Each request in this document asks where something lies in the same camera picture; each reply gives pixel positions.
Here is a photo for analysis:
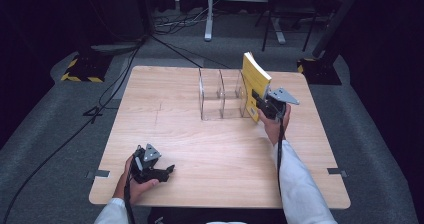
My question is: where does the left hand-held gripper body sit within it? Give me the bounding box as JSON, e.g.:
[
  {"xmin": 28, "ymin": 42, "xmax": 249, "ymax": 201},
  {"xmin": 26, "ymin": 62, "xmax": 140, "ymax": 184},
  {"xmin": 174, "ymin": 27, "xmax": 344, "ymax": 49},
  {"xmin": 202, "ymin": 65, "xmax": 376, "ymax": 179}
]
[{"xmin": 131, "ymin": 143, "xmax": 163, "ymax": 184}]

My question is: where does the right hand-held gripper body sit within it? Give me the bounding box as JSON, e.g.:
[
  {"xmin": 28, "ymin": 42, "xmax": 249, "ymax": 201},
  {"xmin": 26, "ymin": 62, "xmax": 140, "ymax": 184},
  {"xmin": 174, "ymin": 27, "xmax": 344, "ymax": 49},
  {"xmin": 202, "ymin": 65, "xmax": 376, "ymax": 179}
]
[{"xmin": 258, "ymin": 87, "xmax": 300, "ymax": 121}]

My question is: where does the yellow book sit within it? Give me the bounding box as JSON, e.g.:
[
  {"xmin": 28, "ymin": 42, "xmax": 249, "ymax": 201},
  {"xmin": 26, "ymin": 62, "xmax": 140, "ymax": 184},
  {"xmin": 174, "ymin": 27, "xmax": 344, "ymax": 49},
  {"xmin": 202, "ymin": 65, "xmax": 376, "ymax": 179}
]
[{"xmin": 241, "ymin": 51, "xmax": 273, "ymax": 123}]

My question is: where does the clear acrylic book rack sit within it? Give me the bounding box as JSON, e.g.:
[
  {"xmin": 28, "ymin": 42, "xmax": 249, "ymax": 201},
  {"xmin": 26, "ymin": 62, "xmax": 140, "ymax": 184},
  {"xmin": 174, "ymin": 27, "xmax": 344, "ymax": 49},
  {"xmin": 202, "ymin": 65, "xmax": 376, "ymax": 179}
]
[{"xmin": 198, "ymin": 67, "xmax": 268, "ymax": 122}]

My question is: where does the person's left hand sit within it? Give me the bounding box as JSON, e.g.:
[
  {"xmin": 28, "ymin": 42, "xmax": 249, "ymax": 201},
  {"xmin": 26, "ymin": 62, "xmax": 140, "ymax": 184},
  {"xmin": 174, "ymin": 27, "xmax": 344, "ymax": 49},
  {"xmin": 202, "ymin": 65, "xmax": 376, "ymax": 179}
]
[{"xmin": 120, "ymin": 154, "xmax": 161, "ymax": 199}]

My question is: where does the person's right hand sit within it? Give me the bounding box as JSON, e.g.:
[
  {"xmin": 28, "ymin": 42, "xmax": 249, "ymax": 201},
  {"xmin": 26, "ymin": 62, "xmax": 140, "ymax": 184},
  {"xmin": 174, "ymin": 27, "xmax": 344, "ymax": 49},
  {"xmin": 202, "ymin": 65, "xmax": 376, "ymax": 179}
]
[{"xmin": 257, "ymin": 103, "xmax": 292, "ymax": 147}]

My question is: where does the grey tape strip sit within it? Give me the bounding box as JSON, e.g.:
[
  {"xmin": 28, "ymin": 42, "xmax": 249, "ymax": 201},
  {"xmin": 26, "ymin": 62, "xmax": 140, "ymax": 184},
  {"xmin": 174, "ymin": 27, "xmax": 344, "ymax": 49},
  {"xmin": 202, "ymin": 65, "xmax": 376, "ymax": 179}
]
[
  {"xmin": 85, "ymin": 169, "xmax": 111, "ymax": 180},
  {"xmin": 326, "ymin": 167, "xmax": 348, "ymax": 178}
]

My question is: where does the black yellow striped stand base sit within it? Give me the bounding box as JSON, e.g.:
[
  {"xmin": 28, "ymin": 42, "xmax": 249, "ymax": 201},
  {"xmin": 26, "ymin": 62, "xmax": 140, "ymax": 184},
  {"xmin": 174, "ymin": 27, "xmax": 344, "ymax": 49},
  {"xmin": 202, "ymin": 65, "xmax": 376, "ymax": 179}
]
[
  {"xmin": 297, "ymin": 57, "xmax": 343, "ymax": 86},
  {"xmin": 60, "ymin": 52, "xmax": 113, "ymax": 84}
]

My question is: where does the person's dark clothing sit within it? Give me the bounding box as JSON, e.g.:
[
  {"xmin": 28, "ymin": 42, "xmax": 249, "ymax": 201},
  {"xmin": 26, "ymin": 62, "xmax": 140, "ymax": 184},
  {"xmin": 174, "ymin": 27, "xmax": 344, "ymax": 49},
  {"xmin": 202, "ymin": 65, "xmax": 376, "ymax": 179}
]
[{"xmin": 148, "ymin": 207, "xmax": 288, "ymax": 224}]

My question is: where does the black chair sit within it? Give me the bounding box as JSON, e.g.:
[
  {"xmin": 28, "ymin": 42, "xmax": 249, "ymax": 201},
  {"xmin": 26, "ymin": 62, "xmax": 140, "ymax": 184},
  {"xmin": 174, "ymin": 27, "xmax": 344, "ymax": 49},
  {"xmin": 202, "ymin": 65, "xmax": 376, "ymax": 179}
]
[{"xmin": 254, "ymin": 0, "xmax": 331, "ymax": 53}]

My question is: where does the left hand-held gripper black cable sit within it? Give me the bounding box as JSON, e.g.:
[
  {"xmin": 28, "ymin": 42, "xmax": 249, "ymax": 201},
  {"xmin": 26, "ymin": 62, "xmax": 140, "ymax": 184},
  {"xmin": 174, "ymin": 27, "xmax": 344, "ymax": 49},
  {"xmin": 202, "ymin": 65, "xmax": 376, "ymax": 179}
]
[{"xmin": 123, "ymin": 157, "xmax": 136, "ymax": 224}]

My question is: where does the hand-held gripper black cable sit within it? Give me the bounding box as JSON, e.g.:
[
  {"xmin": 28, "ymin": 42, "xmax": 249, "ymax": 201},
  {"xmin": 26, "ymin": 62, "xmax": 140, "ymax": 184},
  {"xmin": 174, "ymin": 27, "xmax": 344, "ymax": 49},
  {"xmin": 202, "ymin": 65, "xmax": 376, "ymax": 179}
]
[
  {"xmin": 276, "ymin": 116, "xmax": 286, "ymax": 198},
  {"xmin": 123, "ymin": 157, "xmax": 136, "ymax": 224}
]

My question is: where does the right hand-held gripper black cable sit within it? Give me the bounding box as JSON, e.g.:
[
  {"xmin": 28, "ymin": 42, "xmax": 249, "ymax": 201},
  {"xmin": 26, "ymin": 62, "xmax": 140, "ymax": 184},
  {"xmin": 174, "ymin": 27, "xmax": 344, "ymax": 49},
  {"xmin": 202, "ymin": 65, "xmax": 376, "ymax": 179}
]
[{"xmin": 276, "ymin": 116, "xmax": 286, "ymax": 198}]

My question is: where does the thick black floor cable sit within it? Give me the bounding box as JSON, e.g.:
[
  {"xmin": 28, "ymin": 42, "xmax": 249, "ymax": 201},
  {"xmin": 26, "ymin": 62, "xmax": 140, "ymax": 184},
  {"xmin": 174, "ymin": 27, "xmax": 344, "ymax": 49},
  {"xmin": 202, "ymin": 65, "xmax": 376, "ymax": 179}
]
[{"xmin": 0, "ymin": 38, "xmax": 148, "ymax": 224}]

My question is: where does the white desk frame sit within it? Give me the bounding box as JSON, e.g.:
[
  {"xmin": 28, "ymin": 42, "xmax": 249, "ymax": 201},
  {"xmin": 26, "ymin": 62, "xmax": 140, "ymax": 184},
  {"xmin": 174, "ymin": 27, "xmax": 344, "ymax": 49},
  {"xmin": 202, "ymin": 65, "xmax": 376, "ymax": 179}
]
[{"xmin": 203, "ymin": 0, "xmax": 287, "ymax": 45}]

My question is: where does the dark slanted stand post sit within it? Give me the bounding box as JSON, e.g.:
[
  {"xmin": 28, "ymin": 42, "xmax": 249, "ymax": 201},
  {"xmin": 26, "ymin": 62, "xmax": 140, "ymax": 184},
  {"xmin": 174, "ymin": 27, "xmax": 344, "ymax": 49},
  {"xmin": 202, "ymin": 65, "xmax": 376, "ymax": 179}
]
[{"xmin": 312, "ymin": 0, "xmax": 366, "ymax": 59}]

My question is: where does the bundle of floor cables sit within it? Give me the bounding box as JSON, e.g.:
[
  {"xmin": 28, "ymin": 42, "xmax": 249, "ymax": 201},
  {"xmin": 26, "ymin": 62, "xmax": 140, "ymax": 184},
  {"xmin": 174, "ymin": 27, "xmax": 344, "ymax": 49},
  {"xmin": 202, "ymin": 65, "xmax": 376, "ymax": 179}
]
[{"xmin": 153, "ymin": 7, "xmax": 214, "ymax": 36}]

